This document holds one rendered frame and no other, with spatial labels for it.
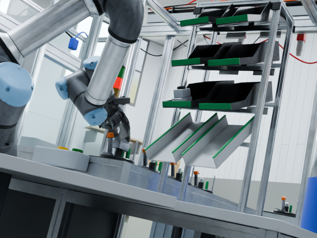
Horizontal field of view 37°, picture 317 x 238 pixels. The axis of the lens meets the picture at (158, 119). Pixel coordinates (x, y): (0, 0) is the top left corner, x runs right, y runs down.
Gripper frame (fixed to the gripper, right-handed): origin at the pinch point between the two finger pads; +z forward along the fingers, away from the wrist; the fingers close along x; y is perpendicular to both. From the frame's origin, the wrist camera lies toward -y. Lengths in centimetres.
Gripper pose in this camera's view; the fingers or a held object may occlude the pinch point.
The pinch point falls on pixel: (123, 137)
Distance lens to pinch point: 187.7
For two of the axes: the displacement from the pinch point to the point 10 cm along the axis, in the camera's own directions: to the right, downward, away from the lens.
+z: 2.4, 8.4, 4.8
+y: -4.9, 5.3, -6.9
